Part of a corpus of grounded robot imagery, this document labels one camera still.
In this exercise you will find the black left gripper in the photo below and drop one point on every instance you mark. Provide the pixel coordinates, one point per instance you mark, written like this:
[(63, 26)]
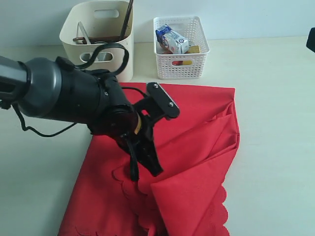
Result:
[(133, 133)]

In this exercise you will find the red table cloth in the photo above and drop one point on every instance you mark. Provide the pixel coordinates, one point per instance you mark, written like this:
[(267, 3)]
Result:
[(195, 151)]

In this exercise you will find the red grilled sausage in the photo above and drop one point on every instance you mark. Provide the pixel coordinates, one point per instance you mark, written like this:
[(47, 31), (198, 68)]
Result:
[(177, 63)]

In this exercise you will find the yellow lemon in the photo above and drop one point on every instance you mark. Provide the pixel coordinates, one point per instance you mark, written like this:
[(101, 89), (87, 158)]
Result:
[(187, 62)]

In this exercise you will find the fried chicken piece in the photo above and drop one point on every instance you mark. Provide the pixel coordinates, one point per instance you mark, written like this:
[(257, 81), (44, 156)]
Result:
[(167, 52)]

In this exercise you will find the yellow cheese wedge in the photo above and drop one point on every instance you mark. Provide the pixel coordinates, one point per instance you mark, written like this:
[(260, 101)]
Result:
[(193, 50)]

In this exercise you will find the blue silver milk carton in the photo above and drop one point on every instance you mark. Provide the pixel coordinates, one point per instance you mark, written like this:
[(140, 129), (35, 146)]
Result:
[(171, 40)]

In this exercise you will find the brown wooden plate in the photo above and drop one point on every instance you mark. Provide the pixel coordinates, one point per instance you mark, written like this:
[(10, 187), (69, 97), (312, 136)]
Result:
[(106, 39)]

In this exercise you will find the brown wooden spoon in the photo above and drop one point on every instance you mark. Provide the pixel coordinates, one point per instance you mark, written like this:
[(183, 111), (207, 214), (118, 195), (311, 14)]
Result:
[(80, 40)]

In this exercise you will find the metal table knife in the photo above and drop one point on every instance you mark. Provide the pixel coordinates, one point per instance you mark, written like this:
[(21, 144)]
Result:
[(81, 32)]

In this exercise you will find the brown chopstick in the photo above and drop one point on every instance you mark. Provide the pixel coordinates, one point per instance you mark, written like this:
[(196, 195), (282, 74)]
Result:
[(125, 22), (128, 17)]

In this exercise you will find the pale green ceramic bowl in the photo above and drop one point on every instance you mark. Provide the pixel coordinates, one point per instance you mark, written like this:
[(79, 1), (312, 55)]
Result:
[(101, 57)]

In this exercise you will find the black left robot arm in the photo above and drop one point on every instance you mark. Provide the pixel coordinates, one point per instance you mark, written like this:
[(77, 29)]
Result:
[(56, 90)]

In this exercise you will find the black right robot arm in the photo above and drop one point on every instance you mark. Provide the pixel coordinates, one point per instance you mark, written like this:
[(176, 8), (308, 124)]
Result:
[(310, 44)]

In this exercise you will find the white perforated plastic basket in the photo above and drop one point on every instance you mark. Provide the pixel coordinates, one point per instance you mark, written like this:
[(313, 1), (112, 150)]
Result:
[(191, 28)]

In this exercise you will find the cream plastic storage bin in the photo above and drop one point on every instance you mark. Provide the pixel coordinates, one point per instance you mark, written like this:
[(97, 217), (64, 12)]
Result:
[(101, 18)]

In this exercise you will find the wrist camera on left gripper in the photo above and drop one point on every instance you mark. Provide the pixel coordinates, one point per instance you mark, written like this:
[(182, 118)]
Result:
[(160, 103)]

